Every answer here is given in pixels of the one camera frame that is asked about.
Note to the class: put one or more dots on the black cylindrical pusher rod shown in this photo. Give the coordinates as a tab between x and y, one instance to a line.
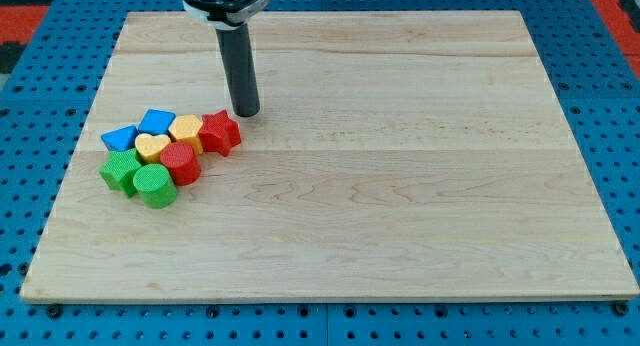
236	52

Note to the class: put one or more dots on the blue cube block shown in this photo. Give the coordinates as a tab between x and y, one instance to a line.
156	122

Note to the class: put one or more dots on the red star block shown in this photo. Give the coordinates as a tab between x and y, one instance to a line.
219	133

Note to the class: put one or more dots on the yellow hexagon block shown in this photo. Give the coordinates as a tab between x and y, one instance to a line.
186	128

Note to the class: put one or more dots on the red cylinder block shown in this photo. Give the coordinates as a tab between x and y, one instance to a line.
182	163

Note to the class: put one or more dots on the yellow heart block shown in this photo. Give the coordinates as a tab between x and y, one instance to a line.
149	147

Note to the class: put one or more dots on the blue crescent block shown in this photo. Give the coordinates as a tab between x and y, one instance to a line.
121	139

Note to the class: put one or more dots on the green cylinder block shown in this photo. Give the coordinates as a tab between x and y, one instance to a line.
155	185

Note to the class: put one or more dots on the green star block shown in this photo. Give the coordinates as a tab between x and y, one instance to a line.
119	170

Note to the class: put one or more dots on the wooden board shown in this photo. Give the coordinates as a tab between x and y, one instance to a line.
398	157

